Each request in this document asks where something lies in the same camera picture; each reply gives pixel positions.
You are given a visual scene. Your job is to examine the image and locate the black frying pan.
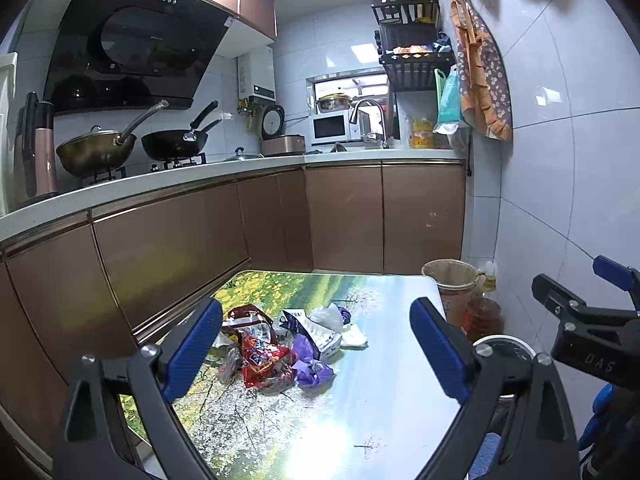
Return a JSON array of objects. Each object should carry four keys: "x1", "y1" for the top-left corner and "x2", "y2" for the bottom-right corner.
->
[{"x1": 141, "y1": 100, "x2": 224, "y2": 160}]

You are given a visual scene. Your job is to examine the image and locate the brown lower cabinets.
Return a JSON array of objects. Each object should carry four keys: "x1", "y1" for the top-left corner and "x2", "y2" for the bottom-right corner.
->
[{"x1": 0, "y1": 160, "x2": 467, "y2": 463}]

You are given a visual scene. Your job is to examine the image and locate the beige bin with clear liner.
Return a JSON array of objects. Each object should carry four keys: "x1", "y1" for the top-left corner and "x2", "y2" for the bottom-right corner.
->
[{"x1": 421, "y1": 258, "x2": 487, "y2": 329}]

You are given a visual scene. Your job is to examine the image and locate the clear plastic wrapper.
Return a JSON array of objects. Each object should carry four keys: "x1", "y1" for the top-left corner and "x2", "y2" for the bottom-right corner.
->
[{"x1": 217, "y1": 346, "x2": 247, "y2": 384}]

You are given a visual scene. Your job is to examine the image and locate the cooking oil bottle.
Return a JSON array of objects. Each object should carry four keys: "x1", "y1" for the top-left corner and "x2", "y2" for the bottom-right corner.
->
[{"x1": 462, "y1": 261, "x2": 504, "y2": 344}]

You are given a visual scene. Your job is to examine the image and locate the black wall rack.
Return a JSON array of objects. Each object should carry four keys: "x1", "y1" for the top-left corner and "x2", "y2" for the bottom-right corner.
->
[{"x1": 371, "y1": 0, "x2": 456, "y2": 94}]

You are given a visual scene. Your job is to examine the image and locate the golden wok with lid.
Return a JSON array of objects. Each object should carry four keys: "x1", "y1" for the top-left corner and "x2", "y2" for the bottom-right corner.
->
[{"x1": 56, "y1": 100, "x2": 170, "y2": 179}]

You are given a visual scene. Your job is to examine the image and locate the black range hood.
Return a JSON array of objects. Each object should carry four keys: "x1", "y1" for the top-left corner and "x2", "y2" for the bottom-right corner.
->
[{"x1": 42, "y1": 0, "x2": 232, "y2": 112}]

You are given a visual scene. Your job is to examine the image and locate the dark red snack wrapper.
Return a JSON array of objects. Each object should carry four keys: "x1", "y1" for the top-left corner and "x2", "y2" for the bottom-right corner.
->
[{"x1": 221, "y1": 305, "x2": 274, "y2": 343}]

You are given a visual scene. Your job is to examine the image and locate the orange and brown apron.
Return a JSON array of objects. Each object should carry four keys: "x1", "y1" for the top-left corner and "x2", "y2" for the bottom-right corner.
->
[{"x1": 449, "y1": 0, "x2": 515, "y2": 142}]

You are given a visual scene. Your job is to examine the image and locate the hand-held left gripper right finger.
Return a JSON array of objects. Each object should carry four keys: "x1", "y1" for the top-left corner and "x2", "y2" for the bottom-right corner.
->
[{"x1": 409, "y1": 297, "x2": 587, "y2": 480}]

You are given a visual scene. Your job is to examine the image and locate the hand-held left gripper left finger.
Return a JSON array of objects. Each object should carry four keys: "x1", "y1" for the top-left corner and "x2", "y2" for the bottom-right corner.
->
[{"x1": 52, "y1": 297, "x2": 224, "y2": 480}]

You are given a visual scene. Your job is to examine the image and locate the white tissue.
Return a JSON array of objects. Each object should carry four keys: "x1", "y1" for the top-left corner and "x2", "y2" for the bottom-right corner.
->
[{"x1": 341, "y1": 323, "x2": 370, "y2": 350}]

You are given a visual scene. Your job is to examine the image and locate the person's right hand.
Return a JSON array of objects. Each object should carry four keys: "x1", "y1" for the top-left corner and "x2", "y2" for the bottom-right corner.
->
[{"x1": 579, "y1": 384, "x2": 617, "y2": 452}]

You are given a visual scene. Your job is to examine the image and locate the white and blue packet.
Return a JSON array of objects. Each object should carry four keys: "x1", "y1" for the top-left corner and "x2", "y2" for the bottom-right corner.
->
[{"x1": 279, "y1": 308, "x2": 344, "y2": 364}]

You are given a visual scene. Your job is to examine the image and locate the white kitchen countertop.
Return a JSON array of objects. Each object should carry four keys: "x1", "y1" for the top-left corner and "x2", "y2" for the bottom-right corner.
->
[{"x1": 0, "y1": 149, "x2": 467, "y2": 247}]

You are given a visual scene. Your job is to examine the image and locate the large purple wrapper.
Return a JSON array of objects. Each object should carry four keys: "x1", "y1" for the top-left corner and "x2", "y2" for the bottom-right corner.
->
[{"x1": 290, "y1": 335, "x2": 335, "y2": 390}]

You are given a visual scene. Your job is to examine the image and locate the steel pot with lid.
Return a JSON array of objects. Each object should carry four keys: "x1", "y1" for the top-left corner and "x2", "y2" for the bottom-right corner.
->
[{"x1": 315, "y1": 91, "x2": 354, "y2": 114}]

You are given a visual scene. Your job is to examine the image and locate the teal plastic bag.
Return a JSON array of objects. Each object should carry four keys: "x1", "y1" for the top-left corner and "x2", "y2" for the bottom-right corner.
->
[{"x1": 432, "y1": 65, "x2": 474, "y2": 136}]

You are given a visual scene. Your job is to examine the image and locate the white bin with black liner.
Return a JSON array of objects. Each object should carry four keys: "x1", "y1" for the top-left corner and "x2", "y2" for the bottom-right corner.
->
[{"x1": 472, "y1": 335, "x2": 537, "y2": 402}]

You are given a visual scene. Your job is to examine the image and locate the gas stove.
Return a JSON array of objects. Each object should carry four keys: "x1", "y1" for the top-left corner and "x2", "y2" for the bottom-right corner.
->
[{"x1": 82, "y1": 152, "x2": 209, "y2": 187}]

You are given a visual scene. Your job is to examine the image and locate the brown rice cooker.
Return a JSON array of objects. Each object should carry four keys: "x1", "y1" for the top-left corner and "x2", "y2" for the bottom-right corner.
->
[{"x1": 261, "y1": 104, "x2": 307, "y2": 157}]

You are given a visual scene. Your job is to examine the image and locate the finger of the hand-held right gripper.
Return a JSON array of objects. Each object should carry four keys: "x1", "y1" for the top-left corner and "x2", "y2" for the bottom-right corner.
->
[
  {"x1": 531, "y1": 273, "x2": 626, "y2": 325},
  {"x1": 592, "y1": 255, "x2": 640, "y2": 311}
]

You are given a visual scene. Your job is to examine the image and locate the kitchen window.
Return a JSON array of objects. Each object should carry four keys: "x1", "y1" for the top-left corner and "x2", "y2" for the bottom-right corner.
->
[{"x1": 306, "y1": 72, "x2": 401, "y2": 142}]

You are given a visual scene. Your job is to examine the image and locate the white microwave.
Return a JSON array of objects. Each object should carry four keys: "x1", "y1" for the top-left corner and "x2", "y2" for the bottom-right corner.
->
[{"x1": 306, "y1": 111, "x2": 364, "y2": 147}]

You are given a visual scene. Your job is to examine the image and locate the white water heater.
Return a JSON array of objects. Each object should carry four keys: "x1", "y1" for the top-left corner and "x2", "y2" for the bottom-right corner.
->
[{"x1": 236, "y1": 45, "x2": 278, "y2": 104}]

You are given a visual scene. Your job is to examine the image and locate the landscape print table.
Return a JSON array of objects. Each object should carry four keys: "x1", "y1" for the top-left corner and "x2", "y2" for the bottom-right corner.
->
[{"x1": 120, "y1": 270, "x2": 464, "y2": 480}]

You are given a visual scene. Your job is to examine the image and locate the steel faucet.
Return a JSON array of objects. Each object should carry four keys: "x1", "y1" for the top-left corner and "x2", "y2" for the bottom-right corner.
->
[{"x1": 348, "y1": 98, "x2": 390, "y2": 150}]

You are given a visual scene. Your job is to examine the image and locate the yellow dish soap bottle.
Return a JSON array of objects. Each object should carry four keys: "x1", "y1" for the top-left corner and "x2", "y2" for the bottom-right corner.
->
[{"x1": 409, "y1": 115, "x2": 435, "y2": 150}]

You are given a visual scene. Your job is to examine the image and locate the bright red snack wrapper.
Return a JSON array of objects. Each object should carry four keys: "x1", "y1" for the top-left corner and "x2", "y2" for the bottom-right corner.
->
[{"x1": 240, "y1": 332, "x2": 299, "y2": 392}]

